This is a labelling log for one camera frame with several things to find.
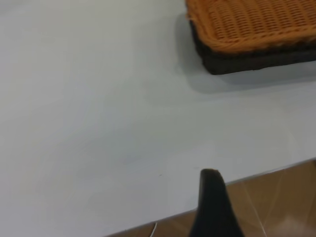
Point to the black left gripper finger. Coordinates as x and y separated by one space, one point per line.
212 212

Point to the orange woven wicker basket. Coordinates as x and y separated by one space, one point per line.
254 22

